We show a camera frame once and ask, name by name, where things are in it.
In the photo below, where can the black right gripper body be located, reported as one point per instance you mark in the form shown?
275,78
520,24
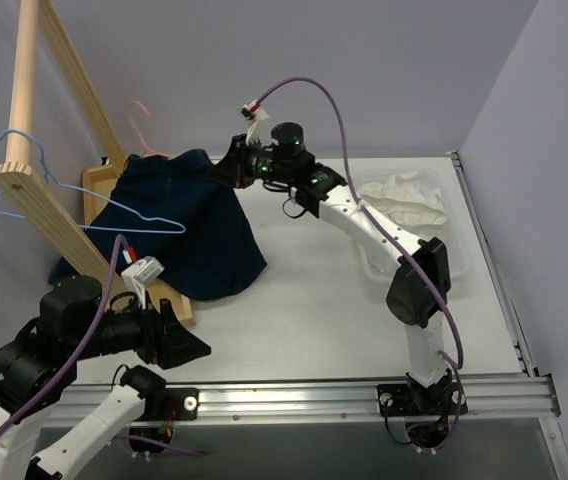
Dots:
240,163

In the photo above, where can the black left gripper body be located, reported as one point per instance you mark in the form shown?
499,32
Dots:
153,338

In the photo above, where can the dark navy garment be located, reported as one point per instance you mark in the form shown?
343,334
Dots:
168,208

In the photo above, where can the pink wire hanger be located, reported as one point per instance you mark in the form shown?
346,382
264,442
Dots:
147,149

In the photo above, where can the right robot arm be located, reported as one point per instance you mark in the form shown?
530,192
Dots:
418,291

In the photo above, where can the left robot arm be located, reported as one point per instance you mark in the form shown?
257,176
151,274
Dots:
75,323

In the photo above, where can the clear plastic basket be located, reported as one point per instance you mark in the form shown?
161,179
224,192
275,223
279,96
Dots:
457,257

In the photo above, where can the wooden clothes rack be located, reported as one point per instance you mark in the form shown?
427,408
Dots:
18,180

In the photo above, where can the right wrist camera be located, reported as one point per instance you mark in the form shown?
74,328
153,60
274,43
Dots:
257,120

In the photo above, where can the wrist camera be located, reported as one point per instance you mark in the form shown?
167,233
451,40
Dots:
257,120
139,273

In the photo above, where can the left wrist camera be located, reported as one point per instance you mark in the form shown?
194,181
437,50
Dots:
139,273

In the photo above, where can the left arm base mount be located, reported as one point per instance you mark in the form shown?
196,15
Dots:
176,400

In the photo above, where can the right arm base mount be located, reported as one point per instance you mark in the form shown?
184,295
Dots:
425,418

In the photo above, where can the aluminium mounting rail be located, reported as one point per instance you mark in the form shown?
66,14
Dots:
356,401

